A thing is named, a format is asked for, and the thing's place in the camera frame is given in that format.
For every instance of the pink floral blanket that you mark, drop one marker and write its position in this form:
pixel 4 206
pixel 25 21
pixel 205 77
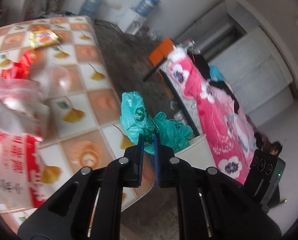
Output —
pixel 229 134

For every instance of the orange chair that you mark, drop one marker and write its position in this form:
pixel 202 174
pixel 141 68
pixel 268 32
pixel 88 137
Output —
pixel 161 51

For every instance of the white water dispenser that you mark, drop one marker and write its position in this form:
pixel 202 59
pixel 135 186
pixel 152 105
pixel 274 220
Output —
pixel 131 22

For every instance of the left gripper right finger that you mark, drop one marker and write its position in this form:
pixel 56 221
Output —
pixel 211 205

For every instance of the clear red-dotted plastic bag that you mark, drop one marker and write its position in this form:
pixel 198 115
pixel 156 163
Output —
pixel 23 93

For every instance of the red white paper food bag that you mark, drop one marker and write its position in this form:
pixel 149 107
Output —
pixel 20 172

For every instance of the white trash bin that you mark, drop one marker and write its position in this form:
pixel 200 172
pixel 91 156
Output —
pixel 198 153

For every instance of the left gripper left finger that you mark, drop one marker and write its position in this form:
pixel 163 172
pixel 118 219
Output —
pixel 88 206

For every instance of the teal plastic trash bag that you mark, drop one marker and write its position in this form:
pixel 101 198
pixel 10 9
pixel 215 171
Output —
pixel 136 120

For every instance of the black bed frame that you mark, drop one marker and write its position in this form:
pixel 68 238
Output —
pixel 169 84

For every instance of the yellow snack packet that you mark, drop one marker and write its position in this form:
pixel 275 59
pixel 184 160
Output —
pixel 43 38

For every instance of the blue water jug on floor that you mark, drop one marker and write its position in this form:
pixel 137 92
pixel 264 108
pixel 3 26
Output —
pixel 90 8

